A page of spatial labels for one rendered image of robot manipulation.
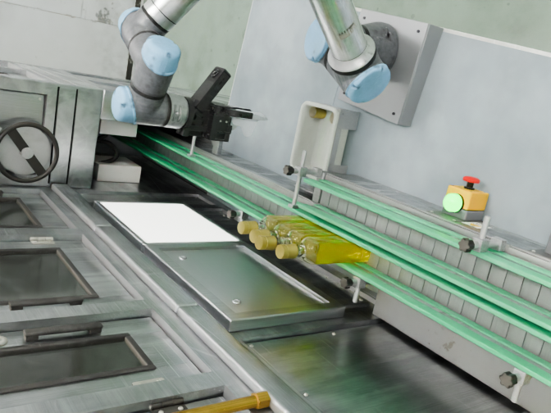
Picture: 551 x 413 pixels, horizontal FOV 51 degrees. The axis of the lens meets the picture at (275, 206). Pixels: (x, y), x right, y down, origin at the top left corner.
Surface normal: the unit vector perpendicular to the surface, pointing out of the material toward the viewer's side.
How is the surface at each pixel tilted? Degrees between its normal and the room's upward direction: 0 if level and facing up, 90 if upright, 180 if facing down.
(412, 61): 3
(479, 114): 0
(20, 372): 90
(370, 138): 0
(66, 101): 90
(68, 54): 90
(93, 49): 90
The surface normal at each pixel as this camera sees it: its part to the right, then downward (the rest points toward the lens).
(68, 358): 0.19, -0.96
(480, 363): -0.80, -0.02
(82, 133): 0.57, 0.29
